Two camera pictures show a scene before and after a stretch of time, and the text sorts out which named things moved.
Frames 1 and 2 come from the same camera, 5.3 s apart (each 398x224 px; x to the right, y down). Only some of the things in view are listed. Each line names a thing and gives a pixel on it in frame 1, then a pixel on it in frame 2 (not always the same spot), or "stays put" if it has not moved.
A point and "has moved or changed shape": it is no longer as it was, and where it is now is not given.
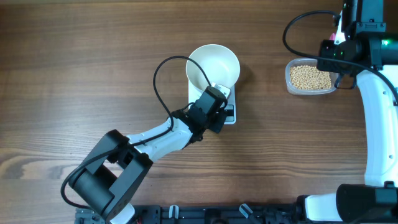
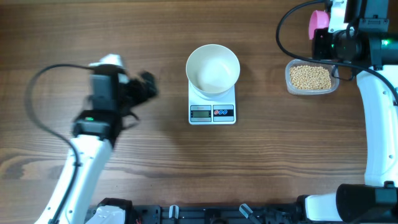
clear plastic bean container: x=303 y=77 stays put
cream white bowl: x=220 y=64 stays put
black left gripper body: x=216 y=124 to x=133 y=94
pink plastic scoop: x=332 y=37 has moved or changed shape
